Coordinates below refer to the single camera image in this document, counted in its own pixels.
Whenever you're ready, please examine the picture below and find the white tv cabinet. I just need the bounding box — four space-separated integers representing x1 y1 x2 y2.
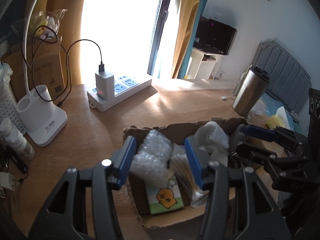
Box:
184 48 225 80

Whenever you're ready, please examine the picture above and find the brown lamp carton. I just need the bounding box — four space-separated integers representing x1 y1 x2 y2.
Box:
3 41 65 100

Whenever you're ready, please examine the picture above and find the black charger cable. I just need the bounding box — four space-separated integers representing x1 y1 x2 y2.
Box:
21 24 104 107

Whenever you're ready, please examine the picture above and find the white pill bottle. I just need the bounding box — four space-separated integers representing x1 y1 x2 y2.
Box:
1 118 35 160

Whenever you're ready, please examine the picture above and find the white bubble wrap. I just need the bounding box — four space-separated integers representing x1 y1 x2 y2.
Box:
130 129 172 188

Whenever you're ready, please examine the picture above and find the dark grey cloth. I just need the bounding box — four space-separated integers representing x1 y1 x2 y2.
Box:
229 124 247 155

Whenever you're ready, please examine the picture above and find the steel travel tumbler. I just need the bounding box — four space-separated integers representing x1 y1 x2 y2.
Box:
232 65 270 116

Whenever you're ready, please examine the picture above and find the white usb charger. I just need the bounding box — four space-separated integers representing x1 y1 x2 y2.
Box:
95 63 114 100

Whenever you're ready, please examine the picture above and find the white desk lamp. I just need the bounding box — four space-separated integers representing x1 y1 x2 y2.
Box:
15 0 99 147

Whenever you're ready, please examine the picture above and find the white power strip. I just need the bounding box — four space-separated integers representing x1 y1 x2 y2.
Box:
87 74 152 112

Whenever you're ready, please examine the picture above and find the bag of cotton swabs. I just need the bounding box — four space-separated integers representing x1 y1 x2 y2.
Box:
169 154 208 209

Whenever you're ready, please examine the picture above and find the clear plastic bag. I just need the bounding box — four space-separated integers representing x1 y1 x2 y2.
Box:
248 98 270 117

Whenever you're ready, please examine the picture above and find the bag of cotton balls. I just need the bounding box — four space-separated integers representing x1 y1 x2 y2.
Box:
29 9 68 39

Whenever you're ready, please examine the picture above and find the white plastic basket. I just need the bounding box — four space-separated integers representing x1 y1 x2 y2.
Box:
0 63 27 140

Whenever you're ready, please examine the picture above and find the cartoon tissue packet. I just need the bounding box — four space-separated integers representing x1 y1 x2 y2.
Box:
145 175 184 215

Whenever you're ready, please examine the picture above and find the black television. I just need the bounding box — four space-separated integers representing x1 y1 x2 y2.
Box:
193 16 237 55

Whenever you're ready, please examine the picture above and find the brown cardboard box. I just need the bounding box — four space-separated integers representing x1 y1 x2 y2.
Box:
122 115 266 229

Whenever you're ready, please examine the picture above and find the yellow tissue pack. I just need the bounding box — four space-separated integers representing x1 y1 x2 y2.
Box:
265 106 292 130

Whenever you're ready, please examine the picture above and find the grey bed headboard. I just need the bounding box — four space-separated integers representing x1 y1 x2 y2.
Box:
252 41 311 114

